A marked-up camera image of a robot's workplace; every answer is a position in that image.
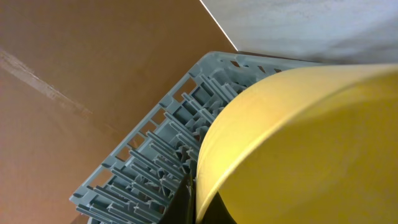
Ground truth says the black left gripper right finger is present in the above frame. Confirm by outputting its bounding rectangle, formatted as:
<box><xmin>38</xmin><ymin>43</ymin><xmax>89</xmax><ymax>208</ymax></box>
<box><xmin>199</xmin><ymin>193</ymin><xmax>236</xmax><ymax>224</ymax></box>

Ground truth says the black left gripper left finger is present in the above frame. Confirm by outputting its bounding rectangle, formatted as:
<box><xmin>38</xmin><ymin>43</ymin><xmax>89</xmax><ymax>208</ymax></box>
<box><xmin>158</xmin><ymin>174</ymin><xmax>196</xmax><ymax>224</ymax></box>

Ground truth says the yellow bowl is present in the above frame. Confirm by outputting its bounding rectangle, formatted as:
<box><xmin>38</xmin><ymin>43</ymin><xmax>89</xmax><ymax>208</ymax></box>
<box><xmin>196</xmin><ymin>64</ymin><xmax>397</xmax><ymax>223</ymax></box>

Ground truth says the grey plastic dishwasher rack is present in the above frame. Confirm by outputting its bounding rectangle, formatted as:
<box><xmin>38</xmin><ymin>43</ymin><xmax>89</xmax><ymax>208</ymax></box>
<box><xmin>70</xmin><ymin>52</ymin><xmax>307</xmax><ymax>224</ymax></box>

